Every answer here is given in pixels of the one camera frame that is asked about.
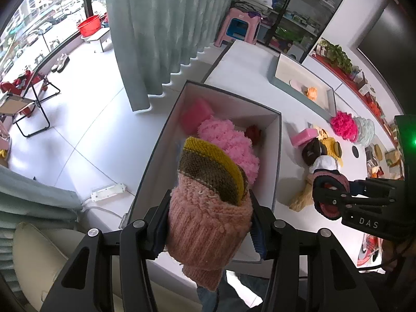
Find white power strip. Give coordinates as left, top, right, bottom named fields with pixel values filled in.
left=91, top=183, right=127, bottom=201

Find red plastic basin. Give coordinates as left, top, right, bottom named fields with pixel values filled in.
left=77, top=15, right=102, bottom=37

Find pink knit roll navy rim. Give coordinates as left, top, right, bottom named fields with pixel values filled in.
left=312, top=167, right=352, bottom=220

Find deep grey cardboard box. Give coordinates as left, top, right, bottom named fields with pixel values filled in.
left=121, top=80, right=282, bottom=264

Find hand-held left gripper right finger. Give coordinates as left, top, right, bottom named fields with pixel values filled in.
left=249, top=190, right=381, bottom=312

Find pink plastic stool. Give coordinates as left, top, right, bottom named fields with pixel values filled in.
left=214, top=6, right=262, bottom=48

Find pale green bunched curtain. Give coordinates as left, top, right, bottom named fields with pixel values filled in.
left=0, top=165, right=83, bottom=267

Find white power cable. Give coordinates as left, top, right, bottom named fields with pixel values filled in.
left=81, top=198, right=126, bottom=218

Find pile of snack packets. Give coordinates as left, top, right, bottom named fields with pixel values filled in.
left=366, top=143, right=405, bottom=180

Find white low bench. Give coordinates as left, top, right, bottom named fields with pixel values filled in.
left=84, top=26, right=113, bottom=53

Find white cloth bundle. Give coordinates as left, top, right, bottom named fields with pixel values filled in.
left=310, top=154, right=340, bottom=174

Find black folding chair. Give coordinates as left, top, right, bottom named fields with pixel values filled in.
left=0, top=71, right=62, bottom=138

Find person's right hand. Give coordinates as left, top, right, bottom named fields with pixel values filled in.
left=382, top=239, right=416, bottom=273

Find person's jeans legs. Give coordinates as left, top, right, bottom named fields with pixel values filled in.
left=197, top=268, right=270, bottom=312

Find shallow grey tray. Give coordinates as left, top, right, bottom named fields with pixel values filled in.
left=269, top=52, right=337, bottom=118

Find pink sponge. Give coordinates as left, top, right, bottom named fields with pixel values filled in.
left=180, top=98, right=215, bottom=134
left=290, top=128, right=319, bottom=147

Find green potted plant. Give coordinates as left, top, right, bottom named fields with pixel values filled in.
left=320, top=38, right=353, bottom=74

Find yellow brown striped knit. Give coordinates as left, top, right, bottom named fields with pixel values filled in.
left=177, top=136, right=249, bottom=206

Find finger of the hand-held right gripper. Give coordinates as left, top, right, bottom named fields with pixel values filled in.
left=349, top=179, right=404, bottom=199
left=312, top=176, right=391, bottom=218

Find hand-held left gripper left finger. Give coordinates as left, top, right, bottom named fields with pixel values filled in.
left=41, top=188, right=173, bottom=312

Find pale mint chunky yarn bundle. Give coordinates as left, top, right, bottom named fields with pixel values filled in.
left=354, top=117, right=376, bottom=147

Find dark red fabric rose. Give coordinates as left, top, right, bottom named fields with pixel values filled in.
left=244, top=125, right=262, bottom=145

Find pink fluffy scarf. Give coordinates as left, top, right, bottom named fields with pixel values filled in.
left=197, top=117, right=261, bottom=187

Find red shelf runner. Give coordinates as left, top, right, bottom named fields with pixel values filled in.
left=312, top=54, right=400, bottom=144

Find pink chunky knit hat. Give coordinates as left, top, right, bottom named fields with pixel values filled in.
left=166, top=174, right=254, bottom=291

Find magenta fluffy knit cloth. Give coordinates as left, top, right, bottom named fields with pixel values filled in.
left=330, top=110, right=359, bottom=143

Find black screen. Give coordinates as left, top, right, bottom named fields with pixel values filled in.
left=356, top=0, right=416, bottom=83

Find glass shelf cabinet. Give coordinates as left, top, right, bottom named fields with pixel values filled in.
left=257, top=0, right=356, bottom=64

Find red cloth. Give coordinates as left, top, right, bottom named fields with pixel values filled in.
left=0, top=73, right=43, bottom=93

